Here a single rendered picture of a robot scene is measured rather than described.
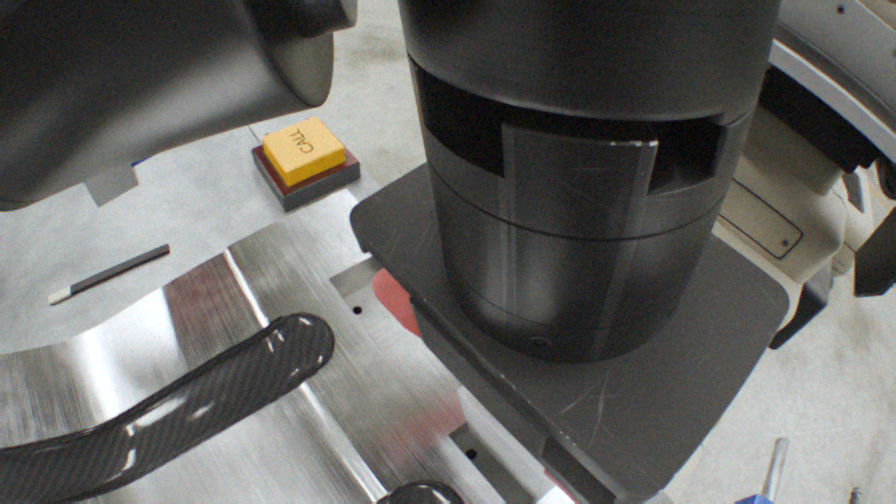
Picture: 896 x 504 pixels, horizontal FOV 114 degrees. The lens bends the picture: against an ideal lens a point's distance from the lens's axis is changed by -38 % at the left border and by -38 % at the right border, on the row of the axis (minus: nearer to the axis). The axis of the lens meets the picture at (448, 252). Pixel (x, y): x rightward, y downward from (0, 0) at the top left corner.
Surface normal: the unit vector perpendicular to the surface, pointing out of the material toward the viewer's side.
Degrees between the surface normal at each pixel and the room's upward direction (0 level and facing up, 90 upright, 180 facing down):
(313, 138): 0
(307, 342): 3
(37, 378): 26
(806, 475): 0
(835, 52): 90
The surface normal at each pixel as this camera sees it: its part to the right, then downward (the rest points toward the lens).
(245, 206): 0.11, -0.61
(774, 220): -0.65, 0.64
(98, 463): 0.33, -0.74
